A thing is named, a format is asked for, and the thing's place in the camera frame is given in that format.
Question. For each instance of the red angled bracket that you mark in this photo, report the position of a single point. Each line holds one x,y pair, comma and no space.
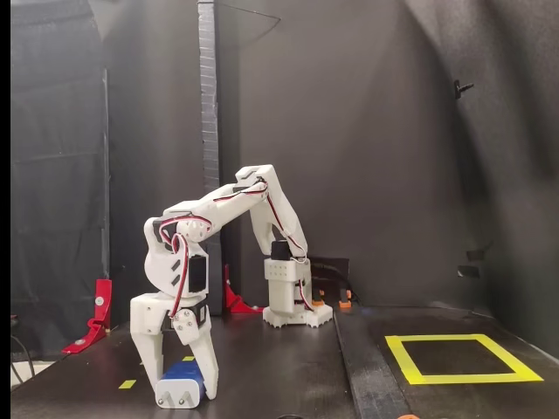
102,290

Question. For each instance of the blue white charger block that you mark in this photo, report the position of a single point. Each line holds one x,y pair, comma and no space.
179,388

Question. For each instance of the blue tape piece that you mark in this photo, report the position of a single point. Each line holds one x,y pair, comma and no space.
366,311

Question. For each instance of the red screw clamp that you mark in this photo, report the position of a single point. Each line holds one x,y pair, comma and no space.
238,303

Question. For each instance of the dark fabric sheet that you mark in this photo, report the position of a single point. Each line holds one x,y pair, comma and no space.
57,174

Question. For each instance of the black foam post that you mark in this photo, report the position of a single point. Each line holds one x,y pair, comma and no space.
207,65

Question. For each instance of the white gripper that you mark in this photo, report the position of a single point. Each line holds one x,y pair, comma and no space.
150,315

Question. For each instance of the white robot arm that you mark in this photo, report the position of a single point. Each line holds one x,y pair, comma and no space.
236,205

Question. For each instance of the black flat strip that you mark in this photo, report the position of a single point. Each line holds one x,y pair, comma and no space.
371,379

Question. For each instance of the yellow tape square outline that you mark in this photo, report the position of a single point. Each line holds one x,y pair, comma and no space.
463,379

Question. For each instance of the black backdrop cloth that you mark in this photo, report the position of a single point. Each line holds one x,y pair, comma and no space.
371,131

